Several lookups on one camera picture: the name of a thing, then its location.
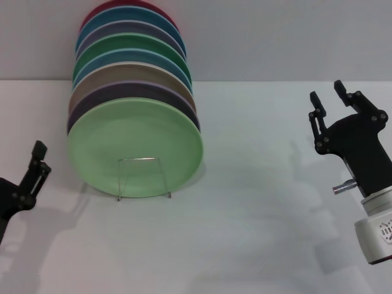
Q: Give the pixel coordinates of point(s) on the light green plate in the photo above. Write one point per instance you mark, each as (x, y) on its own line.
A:
(134, 147)

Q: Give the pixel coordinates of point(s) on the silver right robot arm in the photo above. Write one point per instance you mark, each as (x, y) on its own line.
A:
(372, 232)

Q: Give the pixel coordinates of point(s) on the deep blue plate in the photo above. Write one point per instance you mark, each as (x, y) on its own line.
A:
(131, 13)

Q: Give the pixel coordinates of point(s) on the grey purple plate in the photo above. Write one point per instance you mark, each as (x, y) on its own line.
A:
(131, 27)

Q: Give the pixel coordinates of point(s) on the beige plate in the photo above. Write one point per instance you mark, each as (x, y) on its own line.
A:
(122, 73)

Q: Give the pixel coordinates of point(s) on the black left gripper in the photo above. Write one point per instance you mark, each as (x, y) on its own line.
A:
(12, 199)

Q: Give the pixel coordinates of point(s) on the lilac plate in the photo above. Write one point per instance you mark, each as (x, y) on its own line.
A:
(128, 90)

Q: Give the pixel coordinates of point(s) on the light blue plate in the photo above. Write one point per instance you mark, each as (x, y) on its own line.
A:
(128, 56)

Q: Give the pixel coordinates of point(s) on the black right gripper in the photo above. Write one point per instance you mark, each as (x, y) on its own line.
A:
(361, 144)

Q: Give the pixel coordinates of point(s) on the maroon plate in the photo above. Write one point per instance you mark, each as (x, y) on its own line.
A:
(128, 2)

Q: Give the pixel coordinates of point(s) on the dark green plate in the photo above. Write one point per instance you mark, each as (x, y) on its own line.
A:
(128, 41)

